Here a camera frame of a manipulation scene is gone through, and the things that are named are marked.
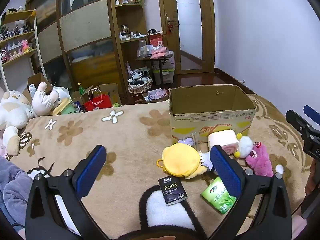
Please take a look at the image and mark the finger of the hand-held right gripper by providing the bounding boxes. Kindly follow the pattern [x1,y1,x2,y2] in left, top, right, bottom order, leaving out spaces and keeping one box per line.
[303,105,320,126]
[286,109,313,136]

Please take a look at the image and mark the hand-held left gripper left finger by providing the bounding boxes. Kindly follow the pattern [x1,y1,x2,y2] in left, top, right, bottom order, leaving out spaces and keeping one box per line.
[25,144,107,240]

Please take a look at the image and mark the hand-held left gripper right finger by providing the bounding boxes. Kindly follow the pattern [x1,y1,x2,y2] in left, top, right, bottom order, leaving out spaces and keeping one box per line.
[209,144,293,240]

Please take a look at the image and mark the purple haired plush doll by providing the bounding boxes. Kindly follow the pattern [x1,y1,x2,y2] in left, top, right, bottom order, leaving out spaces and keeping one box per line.
[199,151,214,167]

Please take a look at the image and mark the green tissue packet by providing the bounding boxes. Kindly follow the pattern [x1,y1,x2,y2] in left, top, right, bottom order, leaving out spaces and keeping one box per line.
[200,176,237,215]

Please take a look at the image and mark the white fluffy plush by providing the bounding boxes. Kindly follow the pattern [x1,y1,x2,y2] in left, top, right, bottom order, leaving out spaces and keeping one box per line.
[234,132,254,158]

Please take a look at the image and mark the pink white cake plush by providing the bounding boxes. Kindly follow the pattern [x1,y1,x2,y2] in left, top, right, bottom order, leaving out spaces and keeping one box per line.
[207,129,240,155]

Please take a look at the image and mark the pink bear plush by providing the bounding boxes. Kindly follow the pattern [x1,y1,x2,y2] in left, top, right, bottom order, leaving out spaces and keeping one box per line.
[245,142,274,177]

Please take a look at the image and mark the yellow round plush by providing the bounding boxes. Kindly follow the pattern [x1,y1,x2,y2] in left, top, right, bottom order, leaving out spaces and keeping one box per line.
[157,144,208,180]

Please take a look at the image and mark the black tissue packet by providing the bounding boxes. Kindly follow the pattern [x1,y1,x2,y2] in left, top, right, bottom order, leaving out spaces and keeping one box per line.
[158,177,188,206]

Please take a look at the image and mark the person's right forearm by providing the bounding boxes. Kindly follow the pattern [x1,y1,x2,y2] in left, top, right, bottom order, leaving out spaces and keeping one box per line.
[291,211,320,240]

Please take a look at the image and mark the person's right hand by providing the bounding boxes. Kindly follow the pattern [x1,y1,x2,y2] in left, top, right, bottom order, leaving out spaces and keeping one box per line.
[304,159,320,196]

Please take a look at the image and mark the brown floral blanket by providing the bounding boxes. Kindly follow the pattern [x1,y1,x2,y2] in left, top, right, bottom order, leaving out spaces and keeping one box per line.
[0,94,314,240]

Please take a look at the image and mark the red paper bag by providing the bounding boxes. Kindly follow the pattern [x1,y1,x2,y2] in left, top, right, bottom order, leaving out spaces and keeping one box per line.
[84,89,113,112]

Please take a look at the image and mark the green yellow plush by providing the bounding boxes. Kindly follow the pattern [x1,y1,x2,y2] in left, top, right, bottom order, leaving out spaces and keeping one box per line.
[51,97,76,115]

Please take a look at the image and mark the person's grey clothing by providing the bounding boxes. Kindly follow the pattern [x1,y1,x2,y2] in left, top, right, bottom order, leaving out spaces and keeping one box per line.
[0,155,33,232]

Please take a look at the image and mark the brown cardboard box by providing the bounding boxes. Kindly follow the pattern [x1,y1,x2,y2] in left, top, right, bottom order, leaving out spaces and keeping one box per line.
[27,72,53,96]
[98,83,122,106]

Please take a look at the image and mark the white plush doll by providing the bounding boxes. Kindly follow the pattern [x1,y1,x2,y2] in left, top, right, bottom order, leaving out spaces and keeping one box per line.
[28,82,70,117]

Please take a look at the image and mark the wicker basket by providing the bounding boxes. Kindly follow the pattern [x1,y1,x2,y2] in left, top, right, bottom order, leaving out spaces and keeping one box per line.
[128,77,153,95]

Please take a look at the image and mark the cream cat plush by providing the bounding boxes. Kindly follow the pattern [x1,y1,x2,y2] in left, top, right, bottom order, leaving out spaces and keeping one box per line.
[0,90,37,155]

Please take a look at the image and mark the pile of striped socks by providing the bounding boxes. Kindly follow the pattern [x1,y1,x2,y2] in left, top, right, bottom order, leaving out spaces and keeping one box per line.
[129,67,151,82]

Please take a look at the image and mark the clear storage bin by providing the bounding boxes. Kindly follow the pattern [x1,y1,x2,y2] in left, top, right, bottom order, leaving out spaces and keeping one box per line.
[152,67,175,85]

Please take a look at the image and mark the small black table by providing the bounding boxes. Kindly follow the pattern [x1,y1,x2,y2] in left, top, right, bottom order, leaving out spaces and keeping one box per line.
[135,54,171,88]

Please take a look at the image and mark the clear plastic jar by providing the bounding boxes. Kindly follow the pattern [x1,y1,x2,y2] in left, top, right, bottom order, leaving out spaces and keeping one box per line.
[137,40,148,58]

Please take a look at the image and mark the pink packets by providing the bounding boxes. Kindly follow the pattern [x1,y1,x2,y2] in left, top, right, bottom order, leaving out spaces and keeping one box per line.
[151,46,168,58]

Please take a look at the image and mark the yellow display shelf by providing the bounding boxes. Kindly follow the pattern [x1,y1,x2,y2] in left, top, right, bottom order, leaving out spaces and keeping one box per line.
[0,9,48,87]

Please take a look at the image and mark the wooden wardrobe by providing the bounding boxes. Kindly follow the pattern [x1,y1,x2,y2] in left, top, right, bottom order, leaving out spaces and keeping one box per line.
[26,0,148,101]

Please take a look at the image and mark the wooden door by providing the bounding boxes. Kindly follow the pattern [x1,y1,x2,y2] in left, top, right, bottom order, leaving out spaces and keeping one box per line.
[157,0,216,75]

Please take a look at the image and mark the red box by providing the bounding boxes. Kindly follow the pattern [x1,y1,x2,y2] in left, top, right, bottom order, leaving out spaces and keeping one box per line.
[147,33,163,47]

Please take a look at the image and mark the rows of small figurines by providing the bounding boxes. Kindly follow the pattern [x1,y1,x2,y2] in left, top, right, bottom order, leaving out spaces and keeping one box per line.
[0,24,33,63]

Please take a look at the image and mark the small lavender plush keychain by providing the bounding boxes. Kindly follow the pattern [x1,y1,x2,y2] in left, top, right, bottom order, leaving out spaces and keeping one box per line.
[178,133,200,150]

